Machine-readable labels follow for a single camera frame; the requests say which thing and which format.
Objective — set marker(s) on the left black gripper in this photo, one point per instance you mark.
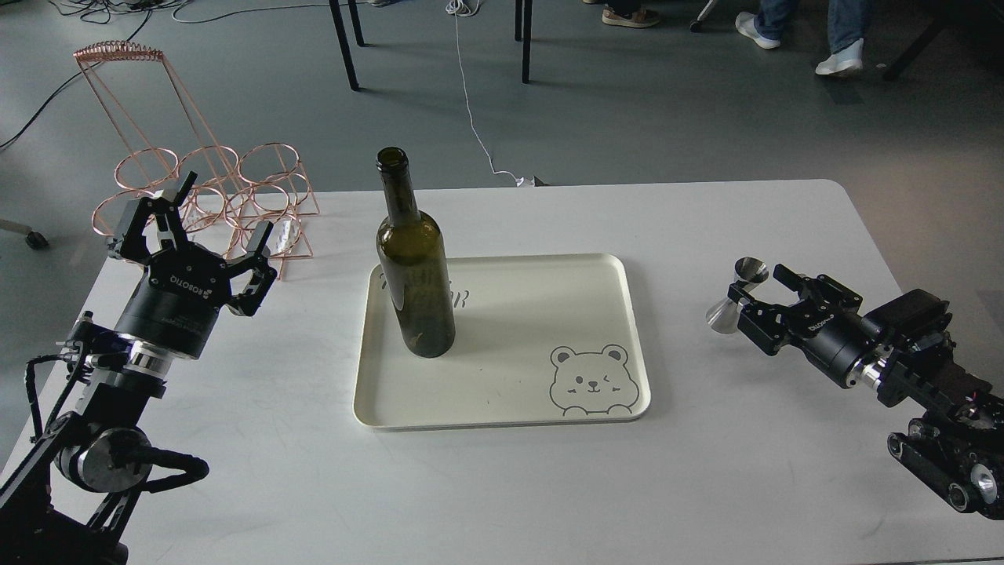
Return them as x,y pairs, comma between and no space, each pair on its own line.
176,302

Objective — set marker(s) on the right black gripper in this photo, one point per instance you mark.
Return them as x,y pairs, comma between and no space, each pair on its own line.
833,344

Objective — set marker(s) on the steel jigger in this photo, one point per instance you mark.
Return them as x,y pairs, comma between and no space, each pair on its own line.
748,273

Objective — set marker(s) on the dark green wine bottle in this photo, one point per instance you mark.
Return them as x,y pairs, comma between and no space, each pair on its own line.
412,256

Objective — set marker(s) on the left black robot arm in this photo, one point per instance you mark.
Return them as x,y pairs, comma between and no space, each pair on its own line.
71,497

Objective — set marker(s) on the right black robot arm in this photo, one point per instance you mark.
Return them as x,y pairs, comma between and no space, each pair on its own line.
902,350

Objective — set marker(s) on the chair caster wheel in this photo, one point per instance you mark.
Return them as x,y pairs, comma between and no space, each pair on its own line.
33,238

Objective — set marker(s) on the cream bear tray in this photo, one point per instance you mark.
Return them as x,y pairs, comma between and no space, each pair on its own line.
541,340

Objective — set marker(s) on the person in blue jeans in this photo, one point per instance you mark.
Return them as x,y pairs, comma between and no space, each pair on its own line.
848,23

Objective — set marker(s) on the seated person brown shoe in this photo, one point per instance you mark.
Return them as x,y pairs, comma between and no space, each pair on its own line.
627,14

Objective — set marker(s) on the copper wire wine rack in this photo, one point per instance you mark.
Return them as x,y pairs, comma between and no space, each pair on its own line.
234,189

